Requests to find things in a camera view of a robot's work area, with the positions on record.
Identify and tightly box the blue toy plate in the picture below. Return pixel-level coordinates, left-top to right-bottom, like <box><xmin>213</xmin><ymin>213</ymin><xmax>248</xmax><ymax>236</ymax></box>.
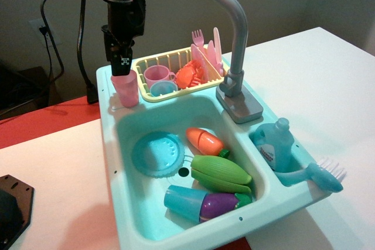
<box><xmin>131</xmin><ymin>131</ymin><xmax>185</xmax><ymax>178</ymax></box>

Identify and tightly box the green toy corn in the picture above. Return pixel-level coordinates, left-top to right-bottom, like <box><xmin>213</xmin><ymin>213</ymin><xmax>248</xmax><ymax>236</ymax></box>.
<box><xmin>190</xmin><ymin>155</ymin><xmax>253</xmax><ymax>193</ymax></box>

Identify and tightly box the pink toy fork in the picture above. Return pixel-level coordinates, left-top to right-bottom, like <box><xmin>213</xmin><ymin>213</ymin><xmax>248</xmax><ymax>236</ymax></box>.
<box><xmin>192</xmin><ymin>29</ymin><xmax>205</xmax><ymax>53</ymax></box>

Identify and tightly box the teal toy sink unit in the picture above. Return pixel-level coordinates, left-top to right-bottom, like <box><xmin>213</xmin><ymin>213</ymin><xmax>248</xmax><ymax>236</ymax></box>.
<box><xmin>96</xmin><ymin>66</ymin><xmax>328</xmax><ymax>249</ymax></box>

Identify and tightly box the pink toy plate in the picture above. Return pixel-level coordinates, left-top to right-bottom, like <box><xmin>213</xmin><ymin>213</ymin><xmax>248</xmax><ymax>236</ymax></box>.
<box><xmin>190</xmin><ymin>44</ymin><xmax>221</xmax><ymax>82</ymax></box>

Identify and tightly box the black flexible gooseneck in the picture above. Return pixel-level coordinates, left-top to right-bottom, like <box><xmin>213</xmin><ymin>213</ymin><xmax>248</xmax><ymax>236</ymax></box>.
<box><xmin>77</xmin><ymin>0</ymin><xmax>98</xmax><ymax>104</ymax></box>

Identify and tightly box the pink plastic cup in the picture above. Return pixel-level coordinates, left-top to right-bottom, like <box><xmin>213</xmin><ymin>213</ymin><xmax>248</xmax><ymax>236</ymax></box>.
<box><xmin>111</xmin><ymin>70</ymin><xmax>139</xmax><ymax>108</ymax></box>

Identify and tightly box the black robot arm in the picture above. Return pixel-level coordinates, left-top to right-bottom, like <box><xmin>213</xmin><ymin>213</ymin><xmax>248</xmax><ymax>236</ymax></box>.
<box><xmin>101</xmin><ymin>0</ymin><xmax>146</xmax><ymax>76</ymax></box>

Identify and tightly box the pink toy knife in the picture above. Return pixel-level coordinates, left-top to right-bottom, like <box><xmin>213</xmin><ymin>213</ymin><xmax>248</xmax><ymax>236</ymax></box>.
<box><xmin>213</xmin><ymin>27</ymin><xmax>221</xmax><ymax>63</ymax></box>

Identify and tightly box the black mounting plate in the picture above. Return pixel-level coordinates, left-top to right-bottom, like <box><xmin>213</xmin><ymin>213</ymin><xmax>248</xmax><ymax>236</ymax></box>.
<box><xmin>1</xmin><ymin>174</ymin><xmax>35</xmax><ymax>249</ymax></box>

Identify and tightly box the pink toy spoon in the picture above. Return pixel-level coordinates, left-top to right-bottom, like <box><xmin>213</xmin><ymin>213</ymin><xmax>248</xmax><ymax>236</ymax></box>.
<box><xmin>207</xmin><ymin>40</ymin><xmax>217</xmax><ymax>66</ymax></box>

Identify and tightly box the purple toy eggplant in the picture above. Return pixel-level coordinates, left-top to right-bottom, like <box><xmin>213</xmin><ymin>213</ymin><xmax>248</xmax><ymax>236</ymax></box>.
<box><xmin>199</xmin><ymin>193</ymin><xmax>253</xmax><ymax>222</ymax></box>

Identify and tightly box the yellow dish rack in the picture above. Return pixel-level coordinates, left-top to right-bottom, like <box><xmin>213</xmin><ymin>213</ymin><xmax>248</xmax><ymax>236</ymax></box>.
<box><xmin>132</xmin><ymin>47</ymin><xmax>224</xmax><ymax>102</ymax></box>

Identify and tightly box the black power cable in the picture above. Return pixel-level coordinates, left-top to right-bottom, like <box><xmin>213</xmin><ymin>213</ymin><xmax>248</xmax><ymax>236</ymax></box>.
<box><xmin>0</xmin><ymin>0</ymin><xmax>101</xmax><ymax>116</ymax></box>

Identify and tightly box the pink toy mug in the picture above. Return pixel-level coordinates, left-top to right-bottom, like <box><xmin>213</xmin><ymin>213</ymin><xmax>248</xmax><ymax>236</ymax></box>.
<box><xmin>144</xmin><ymin>65</ymin><xmax>176</xmax><ymax>88</ymax></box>

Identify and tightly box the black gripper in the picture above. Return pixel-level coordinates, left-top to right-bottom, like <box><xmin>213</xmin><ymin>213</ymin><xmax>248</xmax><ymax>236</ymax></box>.
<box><xmin>101</xmin><ymin>0</ymin><xmax>146</xmax><ymax>76</ymax></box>

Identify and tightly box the blue toy detergent bottle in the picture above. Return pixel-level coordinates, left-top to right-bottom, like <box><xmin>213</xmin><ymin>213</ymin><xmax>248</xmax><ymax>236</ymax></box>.
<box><xmin>250</xmin><ymin>118</ymin><xmax>294</xmax><ymax>173</ymax></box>

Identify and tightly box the white wall outlet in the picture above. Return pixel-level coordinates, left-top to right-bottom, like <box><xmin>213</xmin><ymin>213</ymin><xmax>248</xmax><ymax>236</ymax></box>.
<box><xmin>28</xmin><ymin>18</ymin><xmax>62</xmax><ymax>47</ymax></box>

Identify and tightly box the blue plastic cup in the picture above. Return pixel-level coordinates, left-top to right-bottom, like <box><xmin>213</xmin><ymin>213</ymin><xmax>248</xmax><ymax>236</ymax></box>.
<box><xmin>163</xmin><ymin>185</ymin><xmax>208</xmax><ymax>223</ymax></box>

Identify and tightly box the grey toy faucet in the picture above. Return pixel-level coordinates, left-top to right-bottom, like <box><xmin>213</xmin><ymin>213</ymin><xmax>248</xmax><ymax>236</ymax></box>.
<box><xmin>214</xmin><ymin>0</ymin><xmax>263</xmax><ymax>124</ymax></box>

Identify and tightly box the blue toy dish brush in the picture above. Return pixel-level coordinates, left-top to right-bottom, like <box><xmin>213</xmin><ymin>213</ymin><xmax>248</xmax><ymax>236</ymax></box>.
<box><xmin>274</xmin><ymin>158</ymin><xmax>347</xmax><ymax>193</ymax></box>

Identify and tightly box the orange toy crab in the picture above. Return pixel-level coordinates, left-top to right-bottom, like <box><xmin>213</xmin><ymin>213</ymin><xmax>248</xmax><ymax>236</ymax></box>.
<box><xmin>175</xmin><ymin>60</ymin><xmax>207</xmax><ymax>89</ymax></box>

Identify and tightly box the small blue toy cup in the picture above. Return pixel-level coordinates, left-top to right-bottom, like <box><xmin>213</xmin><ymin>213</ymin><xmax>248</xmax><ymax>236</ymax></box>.
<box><xmin>149</xmin><ymin>80</ymin><xmax>178</xmax><ymax>97</ymax></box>

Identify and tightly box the orange toy carrot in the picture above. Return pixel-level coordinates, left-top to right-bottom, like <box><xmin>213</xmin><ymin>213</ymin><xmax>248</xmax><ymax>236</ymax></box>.
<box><xmin>186</xmin><ymin>127</ymin><xmax>230</xmax><ymax>159</ymax></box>

